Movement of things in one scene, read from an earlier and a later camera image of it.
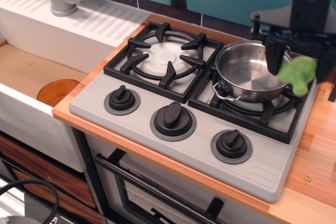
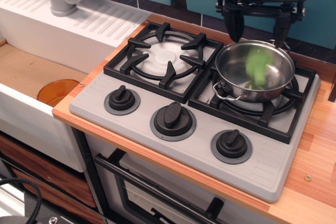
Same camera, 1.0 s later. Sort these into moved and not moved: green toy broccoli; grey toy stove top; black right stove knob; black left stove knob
Moved: green toy broccoli
Not moved: black left stove knob; black right stove knob; grey toy stove top
